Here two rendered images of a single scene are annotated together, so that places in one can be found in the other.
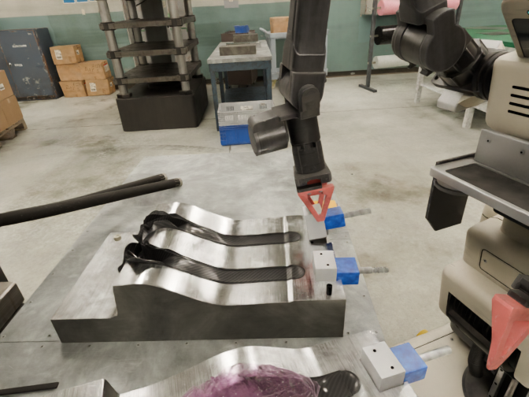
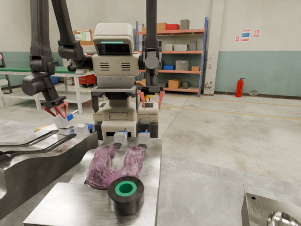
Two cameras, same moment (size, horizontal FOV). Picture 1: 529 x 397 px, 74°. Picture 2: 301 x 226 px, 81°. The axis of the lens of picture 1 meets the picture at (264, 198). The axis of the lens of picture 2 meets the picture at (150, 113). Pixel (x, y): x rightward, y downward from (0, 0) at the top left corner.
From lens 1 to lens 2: 0.49 m
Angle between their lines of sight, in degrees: 64
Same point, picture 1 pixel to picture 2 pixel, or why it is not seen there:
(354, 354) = (111, 140)
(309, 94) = (52, 65)
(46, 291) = not seen: outside the picture
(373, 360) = (118, 134)
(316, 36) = (48, 44)
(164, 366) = not seen: hidden behind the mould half
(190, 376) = (82, 166)
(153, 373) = not seen: hidden behind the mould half
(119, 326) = (7, 201)
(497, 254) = (113, 111)
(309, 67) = (48, 55)
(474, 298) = (114, 127)
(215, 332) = (59, 171)
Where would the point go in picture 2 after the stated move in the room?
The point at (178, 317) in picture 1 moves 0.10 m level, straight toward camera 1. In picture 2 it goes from (42, 172) to (72, 172)
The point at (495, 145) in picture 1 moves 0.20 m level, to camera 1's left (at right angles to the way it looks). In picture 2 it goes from (102, 79) to (78, 84)
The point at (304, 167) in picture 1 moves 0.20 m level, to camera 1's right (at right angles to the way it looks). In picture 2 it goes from (53, 97) to (84, 89)
